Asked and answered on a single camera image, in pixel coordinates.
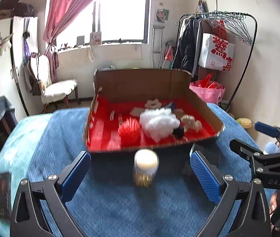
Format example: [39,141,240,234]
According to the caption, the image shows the gold lidded jar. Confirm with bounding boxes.
[133,149,159,187]

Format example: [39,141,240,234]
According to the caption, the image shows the brown cardboard box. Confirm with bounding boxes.
[90,69,224,150]

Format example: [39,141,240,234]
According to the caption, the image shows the round beige powder puff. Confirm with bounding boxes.
[173,109,186,120]

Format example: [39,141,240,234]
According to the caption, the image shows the white small plastic bag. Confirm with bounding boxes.
[92,120,121,151]

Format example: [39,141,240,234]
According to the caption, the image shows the white wardrobe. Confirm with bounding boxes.
[0,16,42,120]

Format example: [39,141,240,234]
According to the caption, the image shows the black clothes rack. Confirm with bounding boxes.
[175,11,257,111]

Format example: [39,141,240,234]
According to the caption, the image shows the red miniso bag liner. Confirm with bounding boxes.
[84,93,223,153]

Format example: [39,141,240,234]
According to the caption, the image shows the red foam net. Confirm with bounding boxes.
[118,118,141,147]

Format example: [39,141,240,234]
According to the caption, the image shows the cream crocheted yarn piece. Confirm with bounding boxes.
[180,115,203,132]

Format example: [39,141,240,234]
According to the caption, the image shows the white mesh bath pouf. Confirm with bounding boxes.
[139,108,180,143]

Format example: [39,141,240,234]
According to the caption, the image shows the pink plastic bag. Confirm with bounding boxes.
[189,73,225,105]

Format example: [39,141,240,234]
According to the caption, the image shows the white cushioned chair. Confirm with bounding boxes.
[24,53,81,113]

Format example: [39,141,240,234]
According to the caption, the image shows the dark patterned gift box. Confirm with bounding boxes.
[182,141,221,178]

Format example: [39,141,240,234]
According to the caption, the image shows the dark hanging jacket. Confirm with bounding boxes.
[171,17,202,78]

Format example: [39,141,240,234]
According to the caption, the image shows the white bag red characters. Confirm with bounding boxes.
[198,33,235,72]

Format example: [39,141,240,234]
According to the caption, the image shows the blue knitted blanket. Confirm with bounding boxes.
[0,102,276,237]

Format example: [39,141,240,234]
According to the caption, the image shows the white fluffy black toy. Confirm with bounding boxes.
[130,99,184,139]

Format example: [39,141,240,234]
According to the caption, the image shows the wall poster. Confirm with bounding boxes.
[154,9,169,24]

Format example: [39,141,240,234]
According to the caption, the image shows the pink curtain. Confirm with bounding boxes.
[43,0,93,83]

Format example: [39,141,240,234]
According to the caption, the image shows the blue white cloth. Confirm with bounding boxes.
[164,102,176,112]

